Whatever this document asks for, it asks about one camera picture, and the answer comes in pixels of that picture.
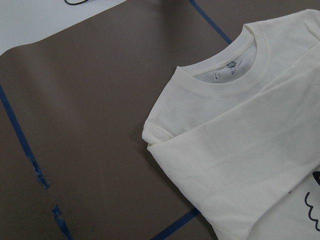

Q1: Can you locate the cream long-sleeve cat shirt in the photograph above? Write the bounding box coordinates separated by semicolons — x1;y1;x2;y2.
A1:
142;9;320;240

